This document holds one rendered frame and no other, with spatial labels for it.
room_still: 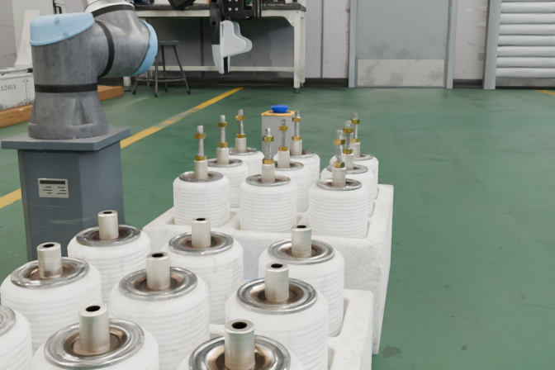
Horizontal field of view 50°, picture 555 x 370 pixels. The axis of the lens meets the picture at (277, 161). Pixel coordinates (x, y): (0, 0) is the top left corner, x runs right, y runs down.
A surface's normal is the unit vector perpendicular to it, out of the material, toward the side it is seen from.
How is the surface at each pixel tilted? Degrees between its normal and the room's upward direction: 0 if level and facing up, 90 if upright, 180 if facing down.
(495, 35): 89
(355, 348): 0
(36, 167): 90
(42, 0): 90
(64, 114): 73
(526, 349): 0
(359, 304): 0
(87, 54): 92
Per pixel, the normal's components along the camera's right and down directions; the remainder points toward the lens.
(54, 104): -0.07, -0.10
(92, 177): 0.62, 0.16
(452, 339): 0.00, -0.98
